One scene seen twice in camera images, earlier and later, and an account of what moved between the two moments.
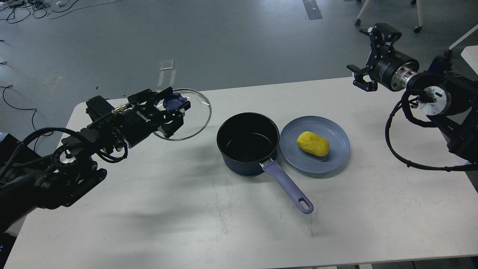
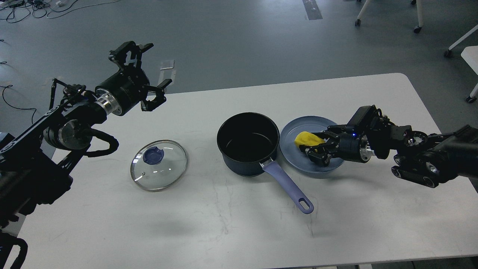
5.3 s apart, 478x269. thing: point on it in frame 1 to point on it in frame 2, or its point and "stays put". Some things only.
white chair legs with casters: (416, 29) stays put
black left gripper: (140, 122) to (120, 91)
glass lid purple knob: (173, 101) to (158, 165)
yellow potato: (312, 144) stays put
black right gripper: (392, 71) to (352, 146)
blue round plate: (298, 159) stays put
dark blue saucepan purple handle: (246, 141) stays put
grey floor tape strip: (312, 9) stays put
